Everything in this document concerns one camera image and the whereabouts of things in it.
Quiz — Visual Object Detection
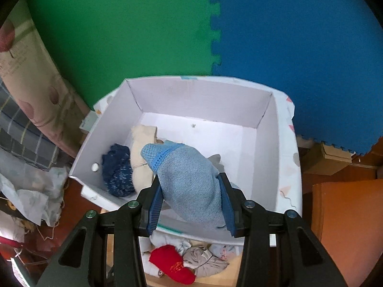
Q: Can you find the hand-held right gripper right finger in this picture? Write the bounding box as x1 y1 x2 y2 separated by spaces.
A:
216 172 349 287

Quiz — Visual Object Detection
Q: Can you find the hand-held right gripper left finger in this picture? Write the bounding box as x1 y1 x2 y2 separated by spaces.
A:
36 173 163 287

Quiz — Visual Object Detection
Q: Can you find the white printed underwear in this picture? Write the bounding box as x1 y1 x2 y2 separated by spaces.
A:
209 243 243 259

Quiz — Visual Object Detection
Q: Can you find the light blue knit sock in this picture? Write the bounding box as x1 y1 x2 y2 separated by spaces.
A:
140 140 243 231

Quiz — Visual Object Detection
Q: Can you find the red underwear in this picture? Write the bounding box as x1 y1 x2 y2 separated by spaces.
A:
149 244 196 284

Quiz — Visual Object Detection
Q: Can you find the dark blue sock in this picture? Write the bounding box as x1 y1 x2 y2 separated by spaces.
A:
101 143 135 198

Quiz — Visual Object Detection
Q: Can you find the grey underwear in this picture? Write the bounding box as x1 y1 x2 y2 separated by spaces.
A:
182 247 229 278

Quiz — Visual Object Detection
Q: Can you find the cream sock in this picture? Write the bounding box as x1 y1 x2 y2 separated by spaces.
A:
129 125 164 193

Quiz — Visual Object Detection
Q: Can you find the white shoe box teal print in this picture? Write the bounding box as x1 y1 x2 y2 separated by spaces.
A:
68 76 285 247

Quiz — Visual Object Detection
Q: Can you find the small pale blue box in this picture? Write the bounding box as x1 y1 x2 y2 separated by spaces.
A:
79 110 100 133

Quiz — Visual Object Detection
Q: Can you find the white crumpled plastic sheet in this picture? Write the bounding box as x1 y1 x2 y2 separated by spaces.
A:
0 149 69 228

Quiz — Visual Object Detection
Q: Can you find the grey plaid blanket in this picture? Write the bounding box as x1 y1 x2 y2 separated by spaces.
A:
0 81 65 171

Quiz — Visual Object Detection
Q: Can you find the blue foam mat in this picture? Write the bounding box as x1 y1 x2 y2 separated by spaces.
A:
208 0 383 156

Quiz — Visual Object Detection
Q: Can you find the green foam mat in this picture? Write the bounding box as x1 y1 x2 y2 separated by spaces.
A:
24 0 222 111

